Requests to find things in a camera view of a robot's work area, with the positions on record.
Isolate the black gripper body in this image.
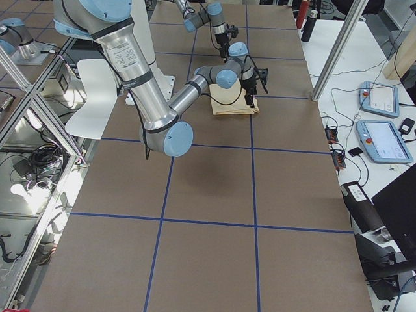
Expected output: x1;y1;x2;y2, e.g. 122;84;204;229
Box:
241;77;257;94
216;32;230;47

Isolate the beige long-sleeve printed shirt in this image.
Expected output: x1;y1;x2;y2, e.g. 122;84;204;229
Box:
209;80;259;115

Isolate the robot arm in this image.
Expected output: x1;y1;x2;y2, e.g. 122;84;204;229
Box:
174;0;239;62
53;1;260;157

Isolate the black water bottle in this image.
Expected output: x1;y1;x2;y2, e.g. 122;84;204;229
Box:
301;10;318;42

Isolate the red bottle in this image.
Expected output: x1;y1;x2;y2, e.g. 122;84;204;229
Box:
296;0;310;29

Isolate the far blue teach pendant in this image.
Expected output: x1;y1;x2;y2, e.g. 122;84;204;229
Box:
359;81;400;118

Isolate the blue teach pendant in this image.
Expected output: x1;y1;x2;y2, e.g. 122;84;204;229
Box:
356;120;413;164
359;81;400;118

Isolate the white plastic chair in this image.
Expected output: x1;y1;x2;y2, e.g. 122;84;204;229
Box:
65;58;117;140

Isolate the near blue teach pendant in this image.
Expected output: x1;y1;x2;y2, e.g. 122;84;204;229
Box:
356;120;413;164

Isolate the black monitor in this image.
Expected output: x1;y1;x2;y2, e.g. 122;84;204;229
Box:
372;166;415;259

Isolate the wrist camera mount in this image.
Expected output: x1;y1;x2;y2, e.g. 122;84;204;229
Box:
254;68;268;94
227;24;239;40

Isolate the aluminium frame post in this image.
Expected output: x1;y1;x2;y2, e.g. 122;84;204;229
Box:
311;0;368;101

